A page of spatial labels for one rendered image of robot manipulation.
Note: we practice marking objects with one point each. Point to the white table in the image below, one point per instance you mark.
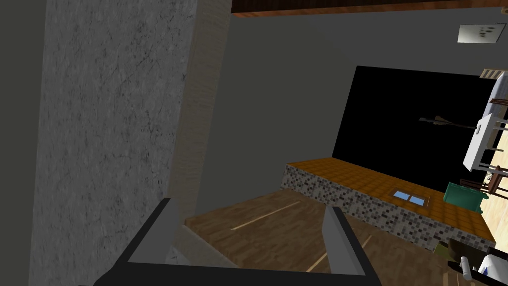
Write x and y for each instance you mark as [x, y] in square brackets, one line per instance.
[480, 143]

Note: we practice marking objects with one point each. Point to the small blue-paned window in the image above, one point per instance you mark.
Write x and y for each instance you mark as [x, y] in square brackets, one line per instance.
[409, 197]

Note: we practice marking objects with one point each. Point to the brown wooden chair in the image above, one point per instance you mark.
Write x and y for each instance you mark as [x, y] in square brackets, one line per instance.
[494, 183]

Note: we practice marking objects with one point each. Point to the green bin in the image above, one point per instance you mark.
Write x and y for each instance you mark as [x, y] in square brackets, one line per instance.
[462, 195]

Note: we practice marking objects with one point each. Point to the white wall picture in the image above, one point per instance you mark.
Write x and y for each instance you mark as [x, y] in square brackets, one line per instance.
[481, 33]

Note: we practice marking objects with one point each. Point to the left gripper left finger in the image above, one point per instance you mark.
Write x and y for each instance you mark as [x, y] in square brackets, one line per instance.
[156, 242]

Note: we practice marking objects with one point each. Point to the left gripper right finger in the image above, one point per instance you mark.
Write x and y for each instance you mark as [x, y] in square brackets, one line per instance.
[341, 250]

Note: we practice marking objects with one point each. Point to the grey door leaf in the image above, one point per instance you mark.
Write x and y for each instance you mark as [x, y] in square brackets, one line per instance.
[107, 119]

